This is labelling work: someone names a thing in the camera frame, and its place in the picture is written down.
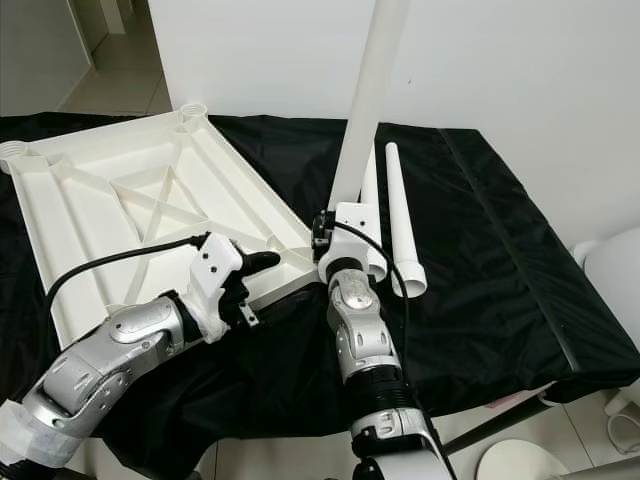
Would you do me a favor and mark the black metal table brace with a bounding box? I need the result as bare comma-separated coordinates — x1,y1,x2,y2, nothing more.
445,400,551,456

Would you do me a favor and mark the white rounded appliance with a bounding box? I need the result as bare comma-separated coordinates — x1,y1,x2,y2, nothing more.
572,225,640,336

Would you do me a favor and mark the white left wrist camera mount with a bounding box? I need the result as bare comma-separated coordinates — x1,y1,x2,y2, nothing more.
185,232,246,331

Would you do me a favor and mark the black cloth table cover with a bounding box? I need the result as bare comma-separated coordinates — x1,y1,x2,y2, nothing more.
0,110,640,476

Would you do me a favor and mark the white plastic children table top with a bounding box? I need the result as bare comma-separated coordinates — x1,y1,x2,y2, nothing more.
0,100,326,351

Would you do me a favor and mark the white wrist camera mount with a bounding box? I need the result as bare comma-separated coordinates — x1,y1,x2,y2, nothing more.
185,232,246,331
318,202,383,286

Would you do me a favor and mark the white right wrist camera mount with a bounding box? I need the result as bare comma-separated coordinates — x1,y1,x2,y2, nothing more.
318,202,383,286

